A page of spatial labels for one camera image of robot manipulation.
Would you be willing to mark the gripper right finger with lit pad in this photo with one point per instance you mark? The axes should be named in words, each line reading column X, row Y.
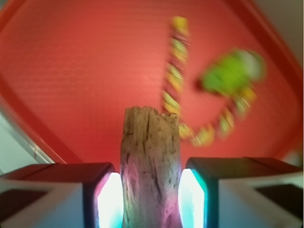
column 241, row 193

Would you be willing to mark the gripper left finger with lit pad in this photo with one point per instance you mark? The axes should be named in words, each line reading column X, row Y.
column 83, row 195

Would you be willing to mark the brown wood chip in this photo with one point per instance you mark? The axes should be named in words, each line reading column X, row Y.
column 150, row 168

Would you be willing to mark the red plastic tray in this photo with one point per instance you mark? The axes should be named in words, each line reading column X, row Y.
column 70, row 68

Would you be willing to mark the green plush rope toy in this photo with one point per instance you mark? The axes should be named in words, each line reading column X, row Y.
column 232, row 77

